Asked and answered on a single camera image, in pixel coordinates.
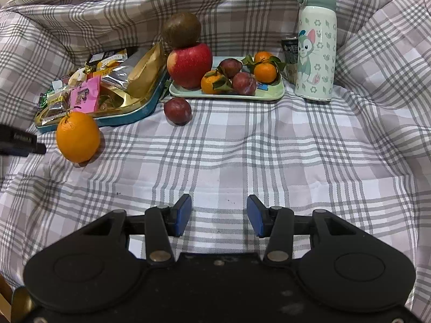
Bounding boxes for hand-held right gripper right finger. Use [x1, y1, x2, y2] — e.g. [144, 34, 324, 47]
[247, 194, 367, 265]

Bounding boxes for grey plaid blanket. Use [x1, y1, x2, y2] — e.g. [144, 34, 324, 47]
[0, 0, 431, 323]

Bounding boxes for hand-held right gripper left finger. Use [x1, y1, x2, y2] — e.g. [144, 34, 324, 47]
[81, 193, 193, 266]

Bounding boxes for large orange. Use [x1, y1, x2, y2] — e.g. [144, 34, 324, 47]
[56, 112, 101, 163]

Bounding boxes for brown kiwi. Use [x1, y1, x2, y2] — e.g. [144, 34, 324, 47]
[162, 12, 202, 48]

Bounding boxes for dark red plum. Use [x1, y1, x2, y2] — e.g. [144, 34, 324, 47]
[232, 72, 258, 96]
[164, 97, 193, 126]
[218, 58, 244, 79]

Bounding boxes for teal tray of snacks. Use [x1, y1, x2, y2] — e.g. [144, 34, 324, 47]
[37, 40, 166, 122]

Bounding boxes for mandarin with leaves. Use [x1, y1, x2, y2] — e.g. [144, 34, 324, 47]
[201, 71, 233, 95]

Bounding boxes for cartoon cat water bottle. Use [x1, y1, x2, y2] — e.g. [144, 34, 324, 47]
[295, 0, 338, 103]

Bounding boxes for dark drink can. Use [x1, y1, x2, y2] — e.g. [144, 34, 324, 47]
[281, 34, 300, 83]

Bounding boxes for light green plate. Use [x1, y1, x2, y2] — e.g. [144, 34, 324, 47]
[169, 56, 285, 101]

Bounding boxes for red apple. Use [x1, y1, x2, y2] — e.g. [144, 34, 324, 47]
[166, 43, 213, 90]

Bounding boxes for teal tin tray with snacks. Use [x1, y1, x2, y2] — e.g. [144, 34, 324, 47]
[34, 71, 170, 134]

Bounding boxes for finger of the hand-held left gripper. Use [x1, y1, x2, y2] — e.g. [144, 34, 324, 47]
[0, 124, 47, 157]

